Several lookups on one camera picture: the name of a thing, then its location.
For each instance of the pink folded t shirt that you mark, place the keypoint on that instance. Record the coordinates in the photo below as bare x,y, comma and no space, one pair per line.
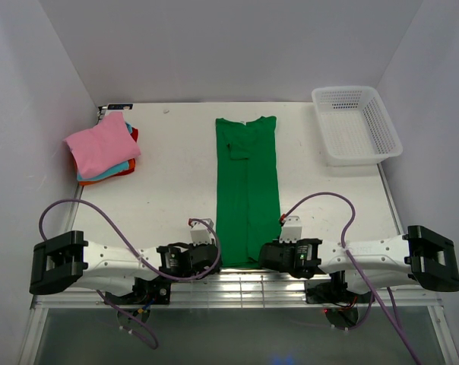
102,144

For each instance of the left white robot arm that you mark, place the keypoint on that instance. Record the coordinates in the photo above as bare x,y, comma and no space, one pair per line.
69,260

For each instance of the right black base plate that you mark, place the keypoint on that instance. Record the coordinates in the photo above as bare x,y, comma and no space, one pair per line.
332,292

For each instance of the orange folded t shirt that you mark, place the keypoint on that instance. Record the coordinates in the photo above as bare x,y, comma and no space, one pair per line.
121,169

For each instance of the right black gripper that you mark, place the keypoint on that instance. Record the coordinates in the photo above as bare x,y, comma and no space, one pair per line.
283,244

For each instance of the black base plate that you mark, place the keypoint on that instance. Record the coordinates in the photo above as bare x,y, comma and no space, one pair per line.
143,292
332,292

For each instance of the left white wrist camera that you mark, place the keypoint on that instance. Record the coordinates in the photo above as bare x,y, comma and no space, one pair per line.
199,231

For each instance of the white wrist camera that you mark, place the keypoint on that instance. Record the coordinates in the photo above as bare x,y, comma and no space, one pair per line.
199,231
291,229

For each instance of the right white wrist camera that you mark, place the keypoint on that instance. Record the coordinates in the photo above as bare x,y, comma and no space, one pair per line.
291,229

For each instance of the blue label sticker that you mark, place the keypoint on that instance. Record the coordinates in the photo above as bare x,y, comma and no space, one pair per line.
120,106

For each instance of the light blue folded t shirt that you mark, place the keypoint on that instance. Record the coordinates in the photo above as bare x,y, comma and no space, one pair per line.
100,173

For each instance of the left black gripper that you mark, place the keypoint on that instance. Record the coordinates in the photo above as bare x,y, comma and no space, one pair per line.
191,247

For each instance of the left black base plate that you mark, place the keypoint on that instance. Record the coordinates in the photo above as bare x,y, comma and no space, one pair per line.
143,292

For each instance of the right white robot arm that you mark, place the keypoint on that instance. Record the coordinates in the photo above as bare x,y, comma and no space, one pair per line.
419,256

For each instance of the red folded t shirt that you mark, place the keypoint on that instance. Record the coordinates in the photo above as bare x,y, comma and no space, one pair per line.
134,134

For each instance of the white plastic basket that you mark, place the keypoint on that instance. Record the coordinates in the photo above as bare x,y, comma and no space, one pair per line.
355,126

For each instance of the green t shirt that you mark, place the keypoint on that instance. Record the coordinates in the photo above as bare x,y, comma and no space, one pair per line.
248,200

